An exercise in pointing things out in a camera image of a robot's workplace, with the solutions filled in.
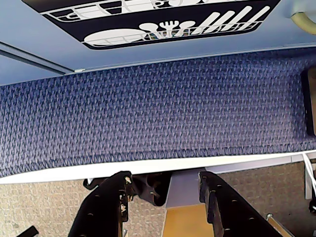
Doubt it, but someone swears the gold dishwasher door handle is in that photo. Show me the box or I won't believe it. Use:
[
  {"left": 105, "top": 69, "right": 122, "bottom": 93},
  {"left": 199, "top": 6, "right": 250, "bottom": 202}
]
[{"left": 289, "top": 0, "right": 316, "bottom": 36}]

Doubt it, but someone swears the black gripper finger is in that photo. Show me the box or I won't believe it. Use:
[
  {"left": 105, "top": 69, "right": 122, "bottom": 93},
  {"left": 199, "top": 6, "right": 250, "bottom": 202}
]
[
  {"left": 198, "top": 171, "right": 295, "bottom": 237},
  {"left": 68, "top": 170, "right": 133, "bottom": 237}
]

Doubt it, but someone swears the blue toy kitchen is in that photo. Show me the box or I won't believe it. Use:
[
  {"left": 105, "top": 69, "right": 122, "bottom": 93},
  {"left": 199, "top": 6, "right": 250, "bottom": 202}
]
[{"left": 0, "top": 0, "right": 316, "bottom": 87}]

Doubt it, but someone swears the white cable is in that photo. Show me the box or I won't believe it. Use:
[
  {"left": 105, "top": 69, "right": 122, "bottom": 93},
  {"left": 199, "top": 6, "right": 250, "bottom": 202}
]
[{"left": 303, "top": 152, "right": 316, "bottom": 199}]

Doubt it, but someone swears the yellow wooden board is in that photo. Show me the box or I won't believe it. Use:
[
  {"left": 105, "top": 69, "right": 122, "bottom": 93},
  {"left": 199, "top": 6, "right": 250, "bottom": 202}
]
[{"left": 161, "top": 202, "right": 216, "bottom": 237}]

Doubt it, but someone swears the black white dishwasher sticker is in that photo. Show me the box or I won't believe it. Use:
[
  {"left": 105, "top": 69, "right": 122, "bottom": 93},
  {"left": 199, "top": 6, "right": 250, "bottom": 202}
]
[{"left": 21, "top": 0, "right": 282, "bottom": 51}]

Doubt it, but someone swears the blue dishwasher door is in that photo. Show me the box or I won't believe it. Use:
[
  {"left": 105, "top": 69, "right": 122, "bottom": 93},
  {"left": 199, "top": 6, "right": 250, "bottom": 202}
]
[{"left": 0, "top": 0, "right": 316, "bottom": 73}]

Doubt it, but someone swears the dark brown furniture leg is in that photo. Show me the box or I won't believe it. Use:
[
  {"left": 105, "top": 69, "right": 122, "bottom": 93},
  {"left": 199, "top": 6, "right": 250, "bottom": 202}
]
[{"left": 301, "top": 68, "right": 316, "bottom": 137}]

